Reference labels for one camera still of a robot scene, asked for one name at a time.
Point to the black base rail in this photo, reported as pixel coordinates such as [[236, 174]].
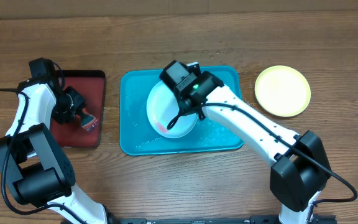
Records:
[[255, 219]]

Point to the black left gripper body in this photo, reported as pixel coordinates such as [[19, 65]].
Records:
[[67, 104]]

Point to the green-rimmed plate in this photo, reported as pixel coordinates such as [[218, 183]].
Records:
[[282, 91]]

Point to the dark red rectangular tray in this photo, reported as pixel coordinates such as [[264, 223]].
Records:
[[91, 84]]

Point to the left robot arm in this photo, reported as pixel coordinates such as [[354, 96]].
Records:
[[36, 174]]

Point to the teal plastic serving tray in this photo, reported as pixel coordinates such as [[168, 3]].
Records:
[[138, 138]]

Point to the green and orange sponge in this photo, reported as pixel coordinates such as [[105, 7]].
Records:
[[88, 121]]

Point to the light blue plate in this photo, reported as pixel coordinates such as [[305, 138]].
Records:
[[162, 107]]

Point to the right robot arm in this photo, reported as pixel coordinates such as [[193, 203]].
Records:
[[299, 166]]

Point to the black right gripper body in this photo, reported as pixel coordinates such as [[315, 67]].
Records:
[[183, 104]]

